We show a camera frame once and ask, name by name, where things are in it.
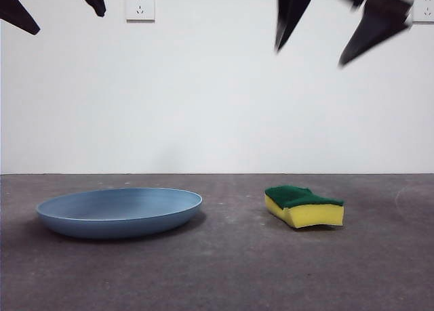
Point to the yellow sponge with green pad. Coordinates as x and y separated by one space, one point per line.
315 217

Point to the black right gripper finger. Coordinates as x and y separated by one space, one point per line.
291 9
376 23

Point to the light blue round plate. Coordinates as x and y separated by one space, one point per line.
118 216

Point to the white wall socket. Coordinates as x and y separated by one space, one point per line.
140 6
424 11

